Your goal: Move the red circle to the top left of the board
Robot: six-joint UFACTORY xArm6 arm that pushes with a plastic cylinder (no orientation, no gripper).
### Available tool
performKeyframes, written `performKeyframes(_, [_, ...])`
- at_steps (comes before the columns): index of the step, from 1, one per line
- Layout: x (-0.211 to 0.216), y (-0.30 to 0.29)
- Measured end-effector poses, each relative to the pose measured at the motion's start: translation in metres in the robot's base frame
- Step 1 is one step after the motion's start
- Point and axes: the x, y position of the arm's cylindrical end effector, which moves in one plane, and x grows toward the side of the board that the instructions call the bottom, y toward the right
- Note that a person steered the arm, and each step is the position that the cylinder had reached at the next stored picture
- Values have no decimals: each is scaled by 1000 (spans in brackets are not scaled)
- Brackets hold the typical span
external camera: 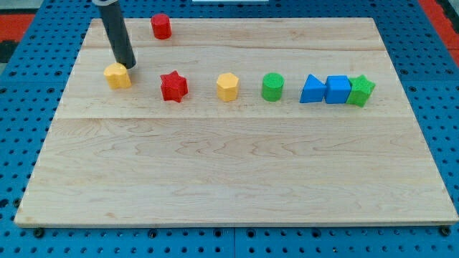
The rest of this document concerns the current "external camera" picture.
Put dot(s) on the wooden board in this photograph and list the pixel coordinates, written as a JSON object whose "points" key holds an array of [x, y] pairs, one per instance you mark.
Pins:
{"points": [[128, 159]]}

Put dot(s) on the yellow hexagon block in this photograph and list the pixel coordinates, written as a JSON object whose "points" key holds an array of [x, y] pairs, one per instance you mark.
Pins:
{"points": [[227, 87]]}

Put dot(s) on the green cylinder block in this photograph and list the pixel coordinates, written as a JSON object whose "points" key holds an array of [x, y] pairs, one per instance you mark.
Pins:
{"points": [[272, 86]]}

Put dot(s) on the red star block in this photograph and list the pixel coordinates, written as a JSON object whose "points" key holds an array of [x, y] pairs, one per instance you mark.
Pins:
{"points": [[173, 86]]}

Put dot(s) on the blue triangle block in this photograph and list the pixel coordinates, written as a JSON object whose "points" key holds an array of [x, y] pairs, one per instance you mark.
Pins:
{"points": [[313, 90]]}

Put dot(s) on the blue cube block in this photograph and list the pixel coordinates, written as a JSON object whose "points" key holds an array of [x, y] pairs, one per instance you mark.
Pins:
{"points": [[338, 89]]}

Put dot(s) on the yellow heart block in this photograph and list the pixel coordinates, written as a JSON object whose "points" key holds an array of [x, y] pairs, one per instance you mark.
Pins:
{"points": [[117, 76]]}

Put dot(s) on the red cylinder block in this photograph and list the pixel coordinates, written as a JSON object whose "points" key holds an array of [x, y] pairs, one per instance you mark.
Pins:
{"points": [[161, 26]]}

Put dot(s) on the green star block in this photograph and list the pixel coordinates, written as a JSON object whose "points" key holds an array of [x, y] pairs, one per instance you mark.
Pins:
{"points": [[361, 90]]}

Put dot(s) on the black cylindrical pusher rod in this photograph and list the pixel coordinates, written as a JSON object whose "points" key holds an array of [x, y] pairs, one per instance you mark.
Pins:
{"points": [[115, 28]]}

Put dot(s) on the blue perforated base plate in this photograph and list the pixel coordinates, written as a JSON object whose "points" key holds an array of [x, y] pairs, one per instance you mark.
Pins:
{"points": [[35, 78]]}

